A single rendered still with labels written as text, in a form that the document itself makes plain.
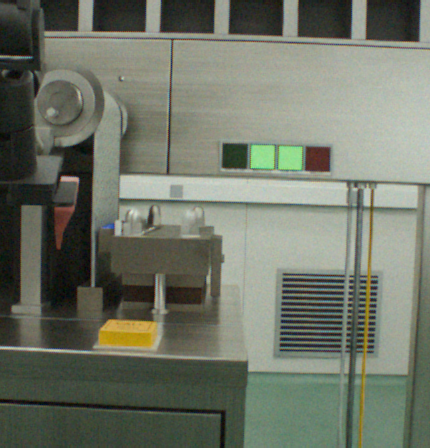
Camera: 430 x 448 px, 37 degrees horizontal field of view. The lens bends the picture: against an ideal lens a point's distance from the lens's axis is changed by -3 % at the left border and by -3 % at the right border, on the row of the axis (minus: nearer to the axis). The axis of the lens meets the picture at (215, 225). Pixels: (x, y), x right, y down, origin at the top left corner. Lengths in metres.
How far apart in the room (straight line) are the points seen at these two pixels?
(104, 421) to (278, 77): 0.86
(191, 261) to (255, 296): 2.75
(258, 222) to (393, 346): 1.09
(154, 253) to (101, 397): 0.29
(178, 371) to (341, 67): 0.86
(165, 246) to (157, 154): 0.41
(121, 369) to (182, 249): 0.29
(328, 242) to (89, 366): 3.05
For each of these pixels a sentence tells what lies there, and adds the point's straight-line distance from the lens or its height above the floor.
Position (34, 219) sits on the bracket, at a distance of 1.10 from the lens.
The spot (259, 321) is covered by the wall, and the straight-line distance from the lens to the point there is 3.84.
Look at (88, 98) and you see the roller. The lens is 1.13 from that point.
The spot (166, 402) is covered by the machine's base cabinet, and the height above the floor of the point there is 0.83.
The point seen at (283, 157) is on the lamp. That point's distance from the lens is 1.43.
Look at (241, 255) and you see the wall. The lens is 3.77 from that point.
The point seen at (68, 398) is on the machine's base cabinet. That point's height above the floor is 0.83.
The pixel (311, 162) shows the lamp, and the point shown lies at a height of 1.18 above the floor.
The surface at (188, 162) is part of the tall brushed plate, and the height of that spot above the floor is 1.17.
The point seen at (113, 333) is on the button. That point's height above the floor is 0.92.
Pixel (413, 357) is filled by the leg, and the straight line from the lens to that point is 1.72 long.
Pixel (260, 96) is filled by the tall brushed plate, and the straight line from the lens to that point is 1.44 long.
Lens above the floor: 1.11
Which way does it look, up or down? 3 degrees down
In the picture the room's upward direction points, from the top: 2 degrees clockwise
